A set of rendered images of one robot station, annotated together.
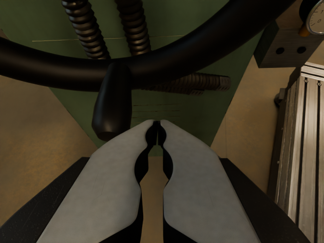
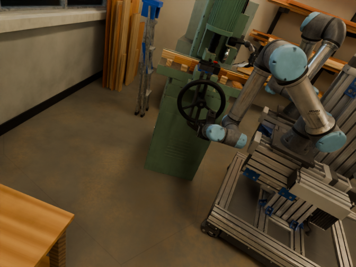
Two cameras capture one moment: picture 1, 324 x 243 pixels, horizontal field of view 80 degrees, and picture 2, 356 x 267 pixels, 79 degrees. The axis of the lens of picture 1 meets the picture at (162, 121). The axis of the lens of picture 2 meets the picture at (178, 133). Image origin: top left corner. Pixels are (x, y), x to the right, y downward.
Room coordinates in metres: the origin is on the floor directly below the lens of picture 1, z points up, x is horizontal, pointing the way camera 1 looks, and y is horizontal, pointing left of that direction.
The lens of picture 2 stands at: (-1.05, 0.33, 1.32)
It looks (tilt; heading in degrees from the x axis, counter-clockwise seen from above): 33 degrees down; 349
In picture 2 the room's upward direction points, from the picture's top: 20 degrees clockwise
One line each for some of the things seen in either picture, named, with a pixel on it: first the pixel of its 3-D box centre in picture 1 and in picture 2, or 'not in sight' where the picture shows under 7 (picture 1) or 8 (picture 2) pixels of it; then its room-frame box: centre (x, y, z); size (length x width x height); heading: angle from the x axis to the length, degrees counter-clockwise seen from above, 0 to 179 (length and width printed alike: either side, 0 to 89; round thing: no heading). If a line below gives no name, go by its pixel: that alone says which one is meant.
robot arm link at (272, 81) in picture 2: not in sight; (276, 85); (0.25, -0.39, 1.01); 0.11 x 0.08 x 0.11; 40
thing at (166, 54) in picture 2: not in sight; (203, 65); (0.48, 0.04, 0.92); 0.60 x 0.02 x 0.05; 87
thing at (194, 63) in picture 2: not in sight; (208, 70); (0.37, 0.02, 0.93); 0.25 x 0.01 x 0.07; 87
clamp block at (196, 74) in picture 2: not in sight; (204, 77); (0.27, 0.05, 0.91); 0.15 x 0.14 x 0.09; 87
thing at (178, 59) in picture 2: not in sight; (215, 71); (0.46, -0.05, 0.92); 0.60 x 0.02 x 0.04; 87
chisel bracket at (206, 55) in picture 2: not in sight; (208, 57); (0.48, 0.03, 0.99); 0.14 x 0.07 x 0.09; 177
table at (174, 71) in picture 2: not in sight; (201, 79); (0.36, 0.05, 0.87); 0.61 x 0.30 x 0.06; 87
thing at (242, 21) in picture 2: not in sight; (238, 25); (0.67, -0.13, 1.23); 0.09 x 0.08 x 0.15; 177
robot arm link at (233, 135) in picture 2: not in sight; (232, 136); (-0.20, -0.09, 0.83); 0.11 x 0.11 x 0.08; 86
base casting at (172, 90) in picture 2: not in sight; (196, 83); (0.59, 0.02, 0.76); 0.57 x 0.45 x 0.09; 177
